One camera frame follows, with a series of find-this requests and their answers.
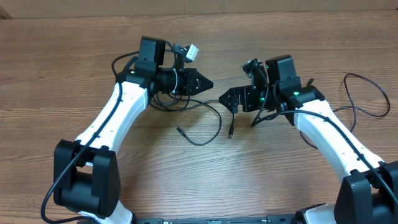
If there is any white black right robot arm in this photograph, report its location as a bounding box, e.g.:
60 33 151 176
219 55 397 223

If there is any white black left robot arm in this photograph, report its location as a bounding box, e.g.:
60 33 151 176
40 36 213 223

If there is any thin black cable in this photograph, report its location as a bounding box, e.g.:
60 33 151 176
299 73 391 150

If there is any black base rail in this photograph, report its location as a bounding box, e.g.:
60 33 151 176
133 203 327 224

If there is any black USB cable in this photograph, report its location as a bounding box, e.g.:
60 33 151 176
149 93 236 147

